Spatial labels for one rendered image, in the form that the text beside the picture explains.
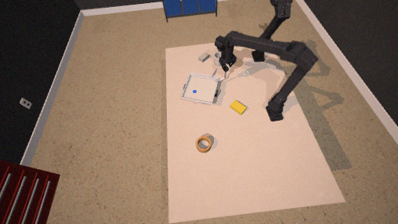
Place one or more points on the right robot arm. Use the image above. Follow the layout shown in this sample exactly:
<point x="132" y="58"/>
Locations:
<point x="282" y="12"/>

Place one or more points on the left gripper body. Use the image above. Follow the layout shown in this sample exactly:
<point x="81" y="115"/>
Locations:
<point x="228" y="59"/>

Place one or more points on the yellow block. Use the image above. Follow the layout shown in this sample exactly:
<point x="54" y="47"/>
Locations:
<point x="238" y="107"/>

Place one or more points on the brown hollow cylinder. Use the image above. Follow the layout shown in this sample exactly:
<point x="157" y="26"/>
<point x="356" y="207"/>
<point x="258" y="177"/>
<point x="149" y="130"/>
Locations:
<point x="206" y="139"/>

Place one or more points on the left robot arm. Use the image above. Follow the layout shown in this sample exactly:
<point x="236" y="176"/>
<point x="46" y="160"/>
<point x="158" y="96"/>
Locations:
<point x="299" y="54"/>

